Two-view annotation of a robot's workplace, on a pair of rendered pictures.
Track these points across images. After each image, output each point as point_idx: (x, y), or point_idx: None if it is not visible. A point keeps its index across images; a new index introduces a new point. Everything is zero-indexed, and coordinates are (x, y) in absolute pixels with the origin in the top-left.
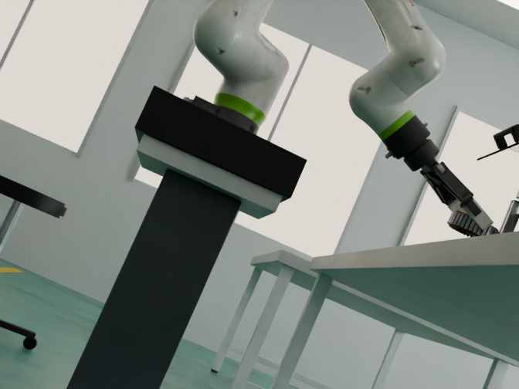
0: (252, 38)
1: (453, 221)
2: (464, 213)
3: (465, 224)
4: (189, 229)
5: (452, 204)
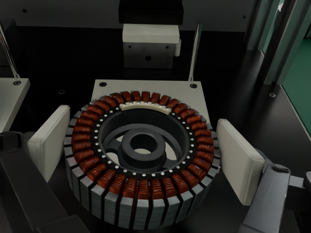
0: None
1: (173, 219)
2: (194, 183)
3: (206, 194)
4: None
5: (44, 172)
